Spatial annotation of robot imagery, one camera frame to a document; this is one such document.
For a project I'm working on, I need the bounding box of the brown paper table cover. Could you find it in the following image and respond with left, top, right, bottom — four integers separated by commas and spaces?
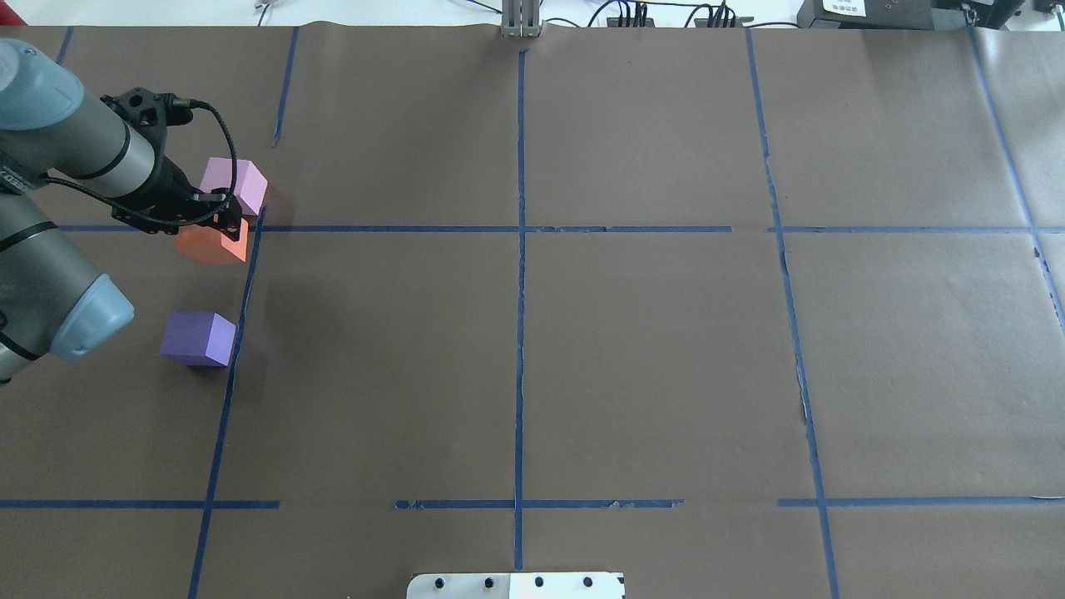
2, 23, 1063, 598

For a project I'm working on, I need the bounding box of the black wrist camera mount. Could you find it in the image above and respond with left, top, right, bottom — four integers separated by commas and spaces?
100, 87, 194, 128

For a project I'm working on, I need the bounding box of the black usb hub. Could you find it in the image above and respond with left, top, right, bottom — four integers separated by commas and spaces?
689, 14, 754, 29
606, 10, 656, 29

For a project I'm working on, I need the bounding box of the purple foam cube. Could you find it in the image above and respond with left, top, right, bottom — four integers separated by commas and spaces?
160, 311, 236, 368

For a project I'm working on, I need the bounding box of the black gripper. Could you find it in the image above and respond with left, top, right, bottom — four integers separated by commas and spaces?
149, 158, 244, 242

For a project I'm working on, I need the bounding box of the grey aluminium frame post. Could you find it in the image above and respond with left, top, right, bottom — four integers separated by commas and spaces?
501, 0, 543, 39

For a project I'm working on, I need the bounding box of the black box with label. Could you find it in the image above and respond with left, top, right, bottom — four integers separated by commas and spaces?
794, 1, 969, 31

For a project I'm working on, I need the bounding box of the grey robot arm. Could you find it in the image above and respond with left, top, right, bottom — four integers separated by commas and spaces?
1, 38, 245, 384

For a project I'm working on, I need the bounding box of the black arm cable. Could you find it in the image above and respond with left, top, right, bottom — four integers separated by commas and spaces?
42, 98, 240, 234

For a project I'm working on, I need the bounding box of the orange foam cube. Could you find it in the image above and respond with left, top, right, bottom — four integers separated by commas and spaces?
176, 220, 250, 265

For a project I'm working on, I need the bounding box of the pink foam cube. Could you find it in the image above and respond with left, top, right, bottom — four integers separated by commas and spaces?
200, 158, 269, 217

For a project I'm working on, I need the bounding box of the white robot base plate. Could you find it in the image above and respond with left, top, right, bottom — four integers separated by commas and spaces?
406, 572, 627, 598

